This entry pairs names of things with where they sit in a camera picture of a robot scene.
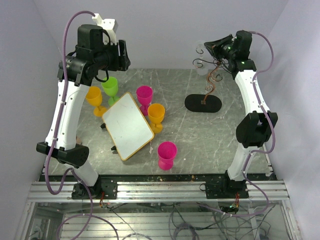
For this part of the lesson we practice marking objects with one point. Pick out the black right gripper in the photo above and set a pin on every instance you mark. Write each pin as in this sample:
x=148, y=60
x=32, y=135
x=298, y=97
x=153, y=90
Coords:
x=214, y=48

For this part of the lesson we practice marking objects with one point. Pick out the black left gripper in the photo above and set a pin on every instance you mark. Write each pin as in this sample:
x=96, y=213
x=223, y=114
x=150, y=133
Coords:
x=122, y=62

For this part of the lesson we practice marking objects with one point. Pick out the green wine glass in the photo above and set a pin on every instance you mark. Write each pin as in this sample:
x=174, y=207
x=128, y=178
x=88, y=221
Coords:
x=111, y=88

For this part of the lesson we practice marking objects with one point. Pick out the pink wine glass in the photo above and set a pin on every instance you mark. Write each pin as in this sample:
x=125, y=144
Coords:
x=167, y=152
x=144, y=95

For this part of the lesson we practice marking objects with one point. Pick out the orange wine glass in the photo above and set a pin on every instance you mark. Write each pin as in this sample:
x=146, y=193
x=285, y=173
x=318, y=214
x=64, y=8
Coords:
x=94, y=98
x=156, y=114

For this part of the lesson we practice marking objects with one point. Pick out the pink wine glass front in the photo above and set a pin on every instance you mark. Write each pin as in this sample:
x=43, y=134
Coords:
x=167, y=152

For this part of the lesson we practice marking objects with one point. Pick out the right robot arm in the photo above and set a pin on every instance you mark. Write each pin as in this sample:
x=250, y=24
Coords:
x=256, y=128

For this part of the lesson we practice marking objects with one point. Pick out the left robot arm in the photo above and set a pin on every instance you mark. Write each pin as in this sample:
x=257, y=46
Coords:
x=97, y=50

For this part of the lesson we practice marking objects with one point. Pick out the yellow-framed whiteboard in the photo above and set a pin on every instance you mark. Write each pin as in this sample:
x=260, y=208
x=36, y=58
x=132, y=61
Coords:
x=127, y=127

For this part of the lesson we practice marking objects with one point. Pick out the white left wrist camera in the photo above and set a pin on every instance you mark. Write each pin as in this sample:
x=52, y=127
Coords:
x=108, y=24

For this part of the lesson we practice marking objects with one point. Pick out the copper wire glass rack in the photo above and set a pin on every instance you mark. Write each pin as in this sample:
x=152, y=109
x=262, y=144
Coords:
x=208, y=103

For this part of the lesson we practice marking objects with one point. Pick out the aluminium mounting rail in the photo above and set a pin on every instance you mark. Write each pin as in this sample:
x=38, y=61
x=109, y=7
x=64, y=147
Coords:
x=152, y=192

